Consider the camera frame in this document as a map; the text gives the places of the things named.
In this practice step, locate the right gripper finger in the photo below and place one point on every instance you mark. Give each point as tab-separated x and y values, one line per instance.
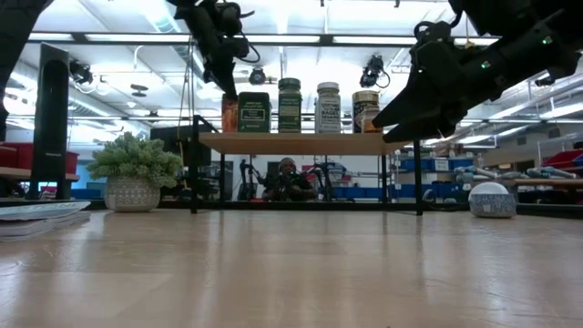
410	105
432	127

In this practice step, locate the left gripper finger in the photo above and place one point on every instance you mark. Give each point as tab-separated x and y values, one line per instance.
223	77

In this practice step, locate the orange taco seasoning packet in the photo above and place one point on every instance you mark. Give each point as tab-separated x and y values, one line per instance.
229	116

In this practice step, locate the dark green spice tin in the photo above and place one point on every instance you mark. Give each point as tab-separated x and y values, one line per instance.
253	114

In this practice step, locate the tan-lid spice jar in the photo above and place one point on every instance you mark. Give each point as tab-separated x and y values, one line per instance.
362	102

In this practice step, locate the white-lid spice jar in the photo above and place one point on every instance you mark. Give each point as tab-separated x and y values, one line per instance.
328	111

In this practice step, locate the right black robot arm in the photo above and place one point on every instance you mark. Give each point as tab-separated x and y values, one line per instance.
537	27

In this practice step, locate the background black robot arm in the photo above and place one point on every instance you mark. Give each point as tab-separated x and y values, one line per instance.
324	180
248	182

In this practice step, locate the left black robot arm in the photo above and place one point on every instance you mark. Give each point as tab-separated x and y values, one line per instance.
13	18

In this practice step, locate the wooden shelf black metal legs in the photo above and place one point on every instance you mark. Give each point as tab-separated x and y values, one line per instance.
296	143

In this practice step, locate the rack of blue bins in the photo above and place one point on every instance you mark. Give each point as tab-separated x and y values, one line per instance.
455	163

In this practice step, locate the black monitor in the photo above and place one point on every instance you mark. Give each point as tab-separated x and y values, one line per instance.
175	146

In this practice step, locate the blue storage bin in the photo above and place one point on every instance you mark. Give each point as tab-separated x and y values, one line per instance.
355	193

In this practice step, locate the green succulent in patterned pot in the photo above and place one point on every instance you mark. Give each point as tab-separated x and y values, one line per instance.
134	159

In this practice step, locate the person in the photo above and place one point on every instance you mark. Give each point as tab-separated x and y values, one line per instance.
288	182

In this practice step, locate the wooden workbench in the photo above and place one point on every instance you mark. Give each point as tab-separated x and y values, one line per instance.
13	173
546	182

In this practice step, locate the red storage bin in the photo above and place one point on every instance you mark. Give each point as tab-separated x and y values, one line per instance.
13	157
565	160
72	163

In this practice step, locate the tall black column stand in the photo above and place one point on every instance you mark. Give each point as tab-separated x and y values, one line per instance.
52	114

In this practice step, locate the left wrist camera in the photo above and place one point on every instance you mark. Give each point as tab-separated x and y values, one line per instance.
234	45

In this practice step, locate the black mounted camera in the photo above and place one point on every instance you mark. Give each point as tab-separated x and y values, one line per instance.
79	73
257	76
371	73

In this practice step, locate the black aluminium table frame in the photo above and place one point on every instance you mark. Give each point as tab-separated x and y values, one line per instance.
319	206

